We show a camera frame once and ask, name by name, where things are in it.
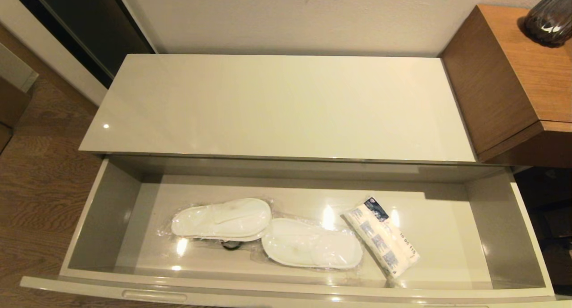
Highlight white flat panel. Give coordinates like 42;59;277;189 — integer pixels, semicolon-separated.
0;42;40;93

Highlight dark door panel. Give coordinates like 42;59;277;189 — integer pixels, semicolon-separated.
7;0;156;89

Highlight brown wooden box furniture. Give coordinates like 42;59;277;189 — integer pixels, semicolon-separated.
0;76;32;155

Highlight white slippers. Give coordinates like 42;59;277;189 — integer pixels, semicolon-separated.
156;197;274;243
252;217;364;271

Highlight dark ribbed glass vase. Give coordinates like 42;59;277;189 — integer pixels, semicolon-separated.
523;0;572;48

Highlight glossy white drawer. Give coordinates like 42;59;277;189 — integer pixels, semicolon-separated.
20;155;557;308

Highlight glossy white cabinet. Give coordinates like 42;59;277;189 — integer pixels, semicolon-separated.
78;53;514;177

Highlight white blue printed packet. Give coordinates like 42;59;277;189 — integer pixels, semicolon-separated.
341;197;421;280

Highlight brown wooden side cabinet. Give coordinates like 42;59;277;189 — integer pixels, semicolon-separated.
440;4;572;168

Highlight white door frame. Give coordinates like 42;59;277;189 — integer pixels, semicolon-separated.
0;0;109;106

